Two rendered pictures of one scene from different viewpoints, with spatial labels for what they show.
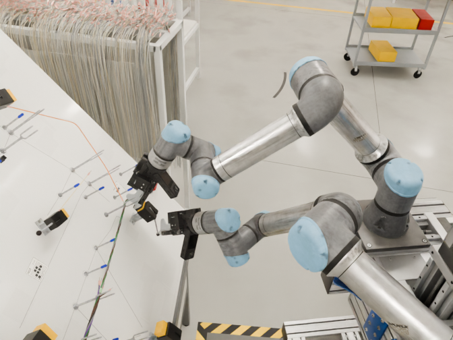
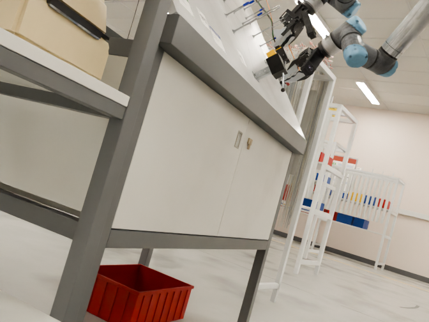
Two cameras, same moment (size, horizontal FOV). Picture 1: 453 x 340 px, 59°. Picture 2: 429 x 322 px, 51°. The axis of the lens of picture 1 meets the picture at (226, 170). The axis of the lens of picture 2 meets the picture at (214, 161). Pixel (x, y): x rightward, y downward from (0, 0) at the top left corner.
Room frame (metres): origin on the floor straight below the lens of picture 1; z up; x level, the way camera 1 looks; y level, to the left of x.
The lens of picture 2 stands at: (-0.72, -0.32, 0.53)
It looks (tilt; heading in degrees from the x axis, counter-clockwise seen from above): 4 degrees up; 24
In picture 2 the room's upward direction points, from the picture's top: 16 degrees clockwise
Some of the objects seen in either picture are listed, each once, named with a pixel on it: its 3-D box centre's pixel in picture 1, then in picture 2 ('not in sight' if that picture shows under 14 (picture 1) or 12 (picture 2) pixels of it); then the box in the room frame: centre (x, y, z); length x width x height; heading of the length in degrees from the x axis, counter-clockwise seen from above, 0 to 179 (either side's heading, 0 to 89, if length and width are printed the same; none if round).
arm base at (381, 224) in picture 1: (388, 211); not in sight; (0.95, -0.55, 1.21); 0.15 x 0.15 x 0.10
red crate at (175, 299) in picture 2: not in sight; (135, 293); (0.85, 0.55, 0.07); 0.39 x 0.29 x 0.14; 175
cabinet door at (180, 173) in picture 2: not in sight; (193, 160); (0.35, 0.22, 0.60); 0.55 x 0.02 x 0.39; 178
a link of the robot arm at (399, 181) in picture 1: (398, 183); not in sight; (0.96, -0.55, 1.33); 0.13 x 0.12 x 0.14; 9
